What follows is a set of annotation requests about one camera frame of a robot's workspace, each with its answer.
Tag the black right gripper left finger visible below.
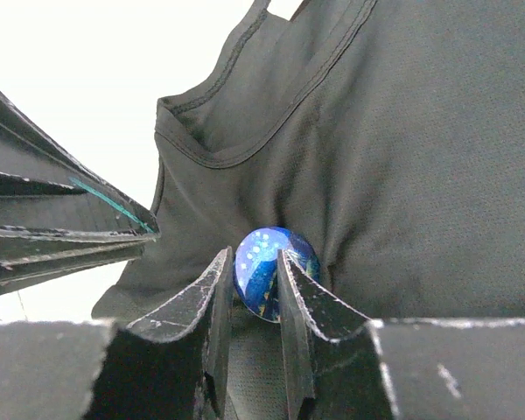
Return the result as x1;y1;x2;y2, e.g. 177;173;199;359
0;248;233;419

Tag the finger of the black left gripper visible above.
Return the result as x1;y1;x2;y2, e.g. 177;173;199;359
0;226;158;296
0;91;159;236

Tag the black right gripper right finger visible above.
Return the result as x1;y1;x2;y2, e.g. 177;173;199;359
277;252;525;419

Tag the blue round brooch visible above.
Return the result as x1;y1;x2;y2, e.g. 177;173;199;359
234;227;320;323

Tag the black t-shirt garment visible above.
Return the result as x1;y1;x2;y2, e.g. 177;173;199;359
93;1;525;419

